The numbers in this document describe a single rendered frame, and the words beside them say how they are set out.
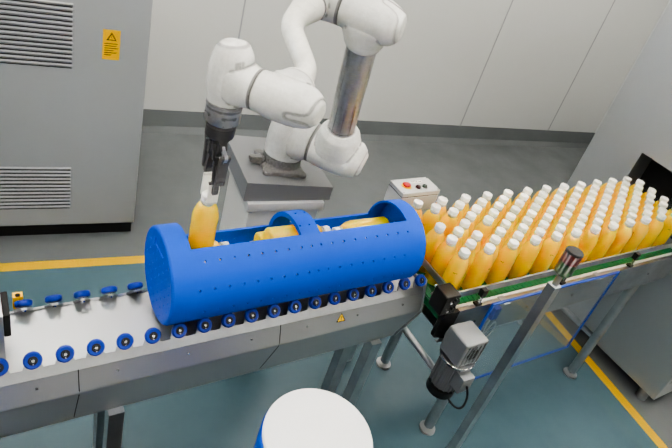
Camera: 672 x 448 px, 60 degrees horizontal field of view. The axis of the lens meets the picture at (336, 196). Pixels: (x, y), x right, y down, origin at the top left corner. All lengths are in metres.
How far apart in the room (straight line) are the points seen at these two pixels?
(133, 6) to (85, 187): 1.01
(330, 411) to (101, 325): 0.70
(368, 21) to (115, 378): 1.24
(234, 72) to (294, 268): 0.64
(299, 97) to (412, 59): 3.80
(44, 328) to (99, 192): 1.64
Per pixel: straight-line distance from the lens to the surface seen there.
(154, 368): 1.81
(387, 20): 1.78
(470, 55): 5.41
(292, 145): 2.21
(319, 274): 1.78
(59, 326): 1.82
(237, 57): 1.37
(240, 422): 2.78
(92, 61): 2.99
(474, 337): 2.24
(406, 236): 1.96
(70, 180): 3.32
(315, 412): 1.57
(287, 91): 1.33
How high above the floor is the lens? 2.27
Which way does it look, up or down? 32 degrees down
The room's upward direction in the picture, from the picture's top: 17 degrees clockwise
